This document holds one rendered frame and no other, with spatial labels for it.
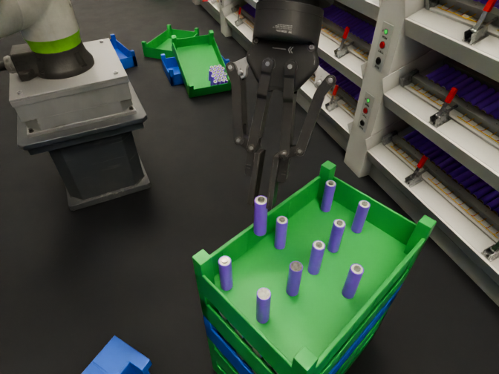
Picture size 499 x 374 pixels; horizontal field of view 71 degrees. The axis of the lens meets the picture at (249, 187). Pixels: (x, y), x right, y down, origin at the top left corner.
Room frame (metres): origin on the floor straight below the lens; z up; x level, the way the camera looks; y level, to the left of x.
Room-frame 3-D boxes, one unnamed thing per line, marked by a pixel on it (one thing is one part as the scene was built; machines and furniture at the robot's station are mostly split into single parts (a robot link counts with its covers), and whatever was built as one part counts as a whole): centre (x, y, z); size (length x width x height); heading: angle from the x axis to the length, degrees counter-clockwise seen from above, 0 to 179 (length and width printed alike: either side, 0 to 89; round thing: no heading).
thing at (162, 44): (2.01, 0.44, 0.04); 0.30 x 0.20 x 0.08; 161
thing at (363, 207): (0.39, -0.18, 0.36); 0.02 x 0.02 x 0.06
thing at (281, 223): (0.35, -0.05, 0.36); 0.02 x 0.02 x 0.06
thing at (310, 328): (0.31, -0.10, 0.36); 0.30 x 0.20 x 0.08; 134
